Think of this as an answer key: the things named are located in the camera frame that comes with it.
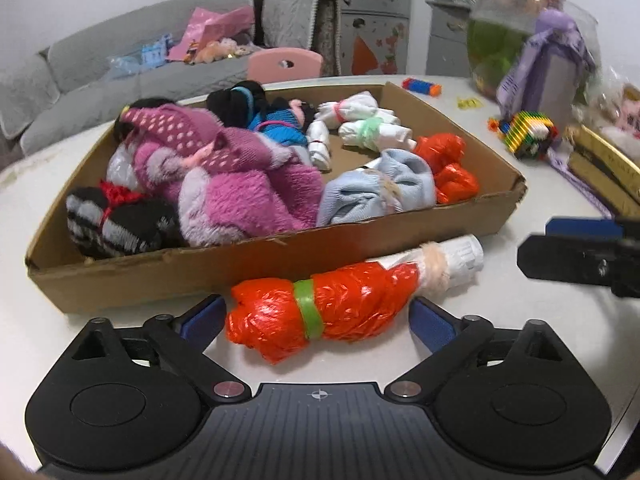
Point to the grey quilted sofa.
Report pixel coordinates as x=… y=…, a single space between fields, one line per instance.
x=90 y=85

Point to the black sock bundle blue band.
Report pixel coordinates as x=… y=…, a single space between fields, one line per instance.
x=230 y=105

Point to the striped black grey sock bundle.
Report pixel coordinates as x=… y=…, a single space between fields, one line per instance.
x=115 y=235

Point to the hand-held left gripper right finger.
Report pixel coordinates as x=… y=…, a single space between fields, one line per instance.
x=432 y=325

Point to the colourful block stick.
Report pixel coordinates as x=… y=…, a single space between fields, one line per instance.
x=422 y=86

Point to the grey cabinet shelf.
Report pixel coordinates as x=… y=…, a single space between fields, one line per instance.
x=447 y=25

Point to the white bundle pink band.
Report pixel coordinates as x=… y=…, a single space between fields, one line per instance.
x=355 y=105

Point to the colourful block toy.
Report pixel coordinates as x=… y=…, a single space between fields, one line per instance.
x=525 y=132

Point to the plastic-wrapped plush toy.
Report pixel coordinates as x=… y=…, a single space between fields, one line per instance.
x=620 y=105

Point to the white bundle green band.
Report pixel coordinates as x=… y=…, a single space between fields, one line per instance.
x=370 y=132

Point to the pink plastic bag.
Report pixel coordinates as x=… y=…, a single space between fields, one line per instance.
x=220 y=25

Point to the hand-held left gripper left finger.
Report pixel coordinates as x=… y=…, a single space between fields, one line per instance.
x=202 y=320

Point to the light blue sock bundle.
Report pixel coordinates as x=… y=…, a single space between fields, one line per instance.
x=360 y=195

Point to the black sock bundle pink band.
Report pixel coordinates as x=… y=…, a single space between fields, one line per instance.
x=285 y=105

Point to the blue toy castle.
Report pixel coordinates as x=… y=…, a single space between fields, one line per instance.
x=152 y=55

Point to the white desktop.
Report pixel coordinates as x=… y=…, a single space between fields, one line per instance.
x=500 y=340

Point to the small yellow plastic piece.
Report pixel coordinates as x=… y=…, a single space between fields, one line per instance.
x=467 y=103

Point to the magenta fluffy sock bundle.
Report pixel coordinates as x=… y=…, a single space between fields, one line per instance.
x=240 y=190

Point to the blue sock bundle pink band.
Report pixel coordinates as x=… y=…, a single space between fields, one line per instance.
x=280 y=130

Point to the clear blue plastic bag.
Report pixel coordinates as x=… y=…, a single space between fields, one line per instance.
x=122 y=65

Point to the pink chair back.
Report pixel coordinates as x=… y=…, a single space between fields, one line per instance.
x=265 y=67

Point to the small plush toys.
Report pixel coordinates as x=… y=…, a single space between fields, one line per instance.
x=210 y=52

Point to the black and gold box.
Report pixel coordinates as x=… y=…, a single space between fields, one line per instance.
x=607 y=152
x=592 y=182

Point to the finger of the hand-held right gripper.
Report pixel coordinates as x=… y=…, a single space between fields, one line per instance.
x=565 y=260
x=580 y=226

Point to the fridge with flower stickers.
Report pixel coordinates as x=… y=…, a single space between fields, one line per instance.
x=375 y=20

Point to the white sock bundle peach scrunchie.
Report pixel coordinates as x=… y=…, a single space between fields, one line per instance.
x=460 y=260

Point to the brown cardboard box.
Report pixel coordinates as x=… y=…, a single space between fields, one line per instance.
x=150 y=275

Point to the orange bag bundle green band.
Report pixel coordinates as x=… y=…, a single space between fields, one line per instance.
x=350 y=310

